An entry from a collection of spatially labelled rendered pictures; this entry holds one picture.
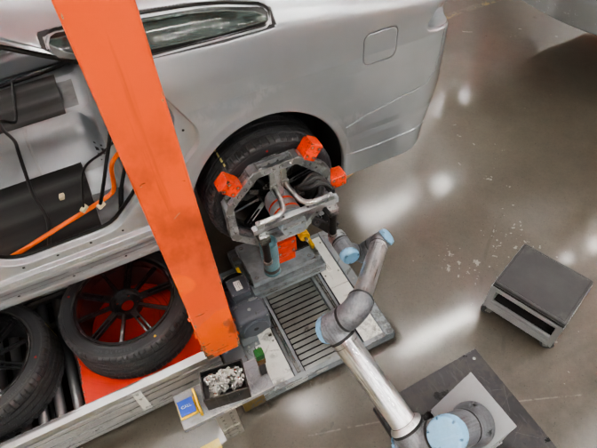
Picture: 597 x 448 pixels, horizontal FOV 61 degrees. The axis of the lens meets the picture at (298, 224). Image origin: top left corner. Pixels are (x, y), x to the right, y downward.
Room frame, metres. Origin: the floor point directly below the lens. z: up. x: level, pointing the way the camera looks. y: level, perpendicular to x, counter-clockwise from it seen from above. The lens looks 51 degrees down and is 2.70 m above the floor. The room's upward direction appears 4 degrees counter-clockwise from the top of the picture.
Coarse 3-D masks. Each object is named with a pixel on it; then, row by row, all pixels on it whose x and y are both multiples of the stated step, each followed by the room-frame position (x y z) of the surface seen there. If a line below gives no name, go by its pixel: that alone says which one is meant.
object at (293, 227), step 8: (288, 192) 1.66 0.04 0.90; (272, 200) 1.61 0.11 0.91; (288, 200) 1.60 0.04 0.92; (272, 208) 1.58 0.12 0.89; (288, 208) 1.54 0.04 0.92; (296, 208) 1.55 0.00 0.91; (304, 216) 1.52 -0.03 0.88; (288, 224) 1.48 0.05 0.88; (296, 224) 1.50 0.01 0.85; (304, 224) 1.52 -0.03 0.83; (288, 232) 1.48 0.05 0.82; (296, 232) 1.50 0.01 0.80
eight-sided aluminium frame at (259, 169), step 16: (272, 160) 1.67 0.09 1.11; (288, 160) 1.65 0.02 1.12; (304, 160) 1.68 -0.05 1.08; (320, 160) 1.77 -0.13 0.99; (240, 176) 1.62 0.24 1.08; (256, 176) 1.59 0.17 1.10; (240, 192) 1.56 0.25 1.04; (320, 192) 1.76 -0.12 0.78; (224, 208) 1.54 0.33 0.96; (240, 240) 1.54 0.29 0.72; (256, 240) 1.57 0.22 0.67
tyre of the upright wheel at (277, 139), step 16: (240, 128) 1.83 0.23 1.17; (256, 128) 1.81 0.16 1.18; (272, 128) 1.81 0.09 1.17; (288, 128) 1.83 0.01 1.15; (304, 128) 1.91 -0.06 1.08; (224, 144) 1.78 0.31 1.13; (240, 144) 1.73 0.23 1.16; (256, 144) 1.71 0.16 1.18; (272, 144) 1.71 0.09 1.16; (288, 144) 1.74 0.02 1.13; (208, 160) 1.75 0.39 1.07; (224, 160) 1.69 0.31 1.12; (240, 160) 1.66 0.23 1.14; (256, 160) 1.68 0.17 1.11; (208, 176) 1.68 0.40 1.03; (208, 192) 1.63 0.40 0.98; (208, 208) 1.60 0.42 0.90; (224, 224) 1.60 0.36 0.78
